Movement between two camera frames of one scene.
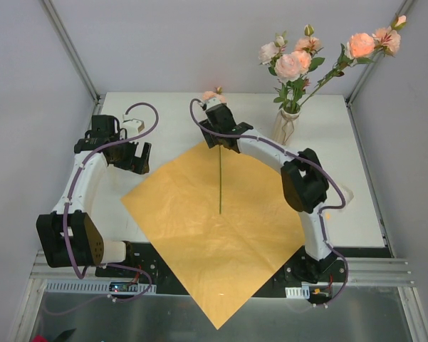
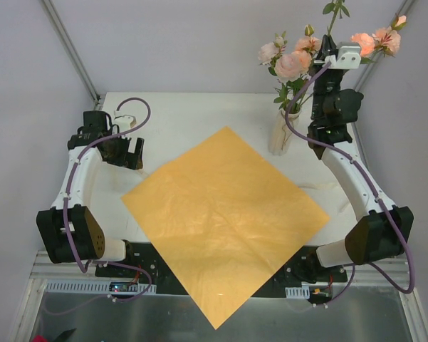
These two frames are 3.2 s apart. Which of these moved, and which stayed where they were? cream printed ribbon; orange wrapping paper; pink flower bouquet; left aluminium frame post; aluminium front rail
Moved: cream printed ribbon; pink flower bouquet
Stayed: aluminium front rail; orange wrapping paper; left aluminium frame post
